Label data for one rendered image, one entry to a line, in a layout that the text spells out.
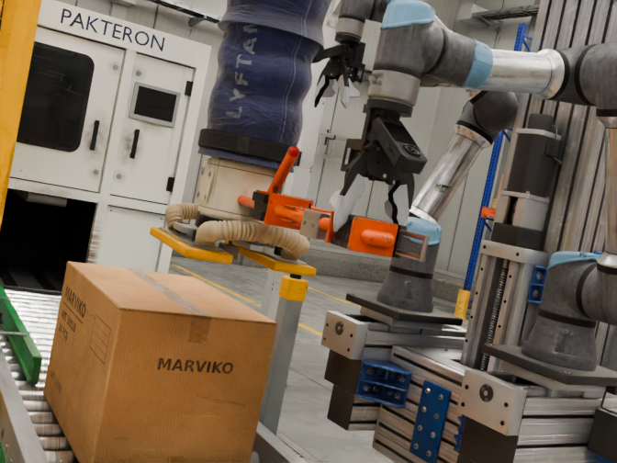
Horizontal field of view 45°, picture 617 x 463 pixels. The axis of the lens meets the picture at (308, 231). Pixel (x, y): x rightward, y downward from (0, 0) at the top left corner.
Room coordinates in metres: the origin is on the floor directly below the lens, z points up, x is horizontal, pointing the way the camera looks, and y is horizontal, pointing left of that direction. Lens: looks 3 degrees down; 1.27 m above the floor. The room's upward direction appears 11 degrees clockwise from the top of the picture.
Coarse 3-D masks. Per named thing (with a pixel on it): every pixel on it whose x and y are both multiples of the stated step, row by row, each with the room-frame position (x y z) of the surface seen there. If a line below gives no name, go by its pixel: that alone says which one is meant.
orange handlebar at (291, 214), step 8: (240, 200) 1.57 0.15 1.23; (248, 200) 1.53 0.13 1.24; (280, 208) 1.37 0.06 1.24; (288, 208) 1.35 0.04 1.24; (296, 208) 1.31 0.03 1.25; (312, 208) 1.79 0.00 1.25; (280, 216) 1.37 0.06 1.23; (288, 216) 1.32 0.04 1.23; (296, 216) 1.29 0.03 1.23; (296, 224) 1.35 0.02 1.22; (320, 224) 1.20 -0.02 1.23; (328, 224) 1.18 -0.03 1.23; (368, 232) 1.07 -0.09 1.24; (376, 232) 1.07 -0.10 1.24; (384, 232) 1.08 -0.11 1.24; (368, 240) 1.07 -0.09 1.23; (376, 240) 1.07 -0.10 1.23; (384, 240) 1.07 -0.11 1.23; (392, 240) 1.09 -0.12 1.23
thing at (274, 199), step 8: (256, 192) 1.44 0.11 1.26; (264, 192) 1.47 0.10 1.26; (256, 200) 1.43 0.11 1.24; (264, 200) 1.40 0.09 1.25; (272, 200) 1.39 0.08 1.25; (280, 200) 1.40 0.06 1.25; (288, 200) 1.41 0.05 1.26; (296, 200) 1.41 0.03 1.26; (304, 200) 1.42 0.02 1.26; (256, 208) 1.44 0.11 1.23; (264, 208) 1.41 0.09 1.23; (272, 208) 1.39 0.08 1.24; (304, 208) 1.42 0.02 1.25; (256, 216) 1.41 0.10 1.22; (264, 216) 1.40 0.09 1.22; (272, 216) 1.40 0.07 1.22; (272, 224) 1.40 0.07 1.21; (280, 224) 1.40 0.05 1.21; (288, 224) 1.41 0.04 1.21
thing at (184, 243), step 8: (152, 232) 1.73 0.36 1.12; (160, 232) 1.68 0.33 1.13; (168, 232) 1.66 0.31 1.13; (176, 232) 1.68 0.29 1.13; (160, 240) 1.66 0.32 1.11; (168, 240) 1.59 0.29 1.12; (176, 240) 1.57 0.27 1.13; (184, 240) 1.55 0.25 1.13; (192, 240) 1.56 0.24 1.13; (176, 248) 1.52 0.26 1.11; (184, 248) 1.47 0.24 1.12; (192, 248) 1.47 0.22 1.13; (200, 248) 1.50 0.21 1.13; (208, 248) 1.50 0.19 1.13; (216, 248) 1.51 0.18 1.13; (192, 256) 1.46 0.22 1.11; (200, 256) 1.47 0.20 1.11; (208, 256) 1.48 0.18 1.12; (216, 256) 1.48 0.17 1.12; (224, 256) 1.49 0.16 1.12; (232, 256) 1.50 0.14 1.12
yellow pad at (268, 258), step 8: (240, 248) 1.74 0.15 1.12; (264, 248) 1.74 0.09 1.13; (280, 248) 1.64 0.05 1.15; (248, 256) 1.68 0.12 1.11; (256, 256) 1.64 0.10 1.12; (264, 256) 1.60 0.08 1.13; (272, 256) 1.59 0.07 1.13; (280, 256) 1.62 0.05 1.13; (264, 264) 1.58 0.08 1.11; (272, 264) 1.55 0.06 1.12; (280, 264) 1.54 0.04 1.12; (288, 264) 1.55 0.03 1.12; (296, 264) 1.58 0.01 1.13; (304, 264) 1.59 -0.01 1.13; (288, 272) 1.55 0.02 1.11; (296, 272) 1.56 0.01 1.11; (304, 272) 1.57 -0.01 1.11; (312, 272) 1.58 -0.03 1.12
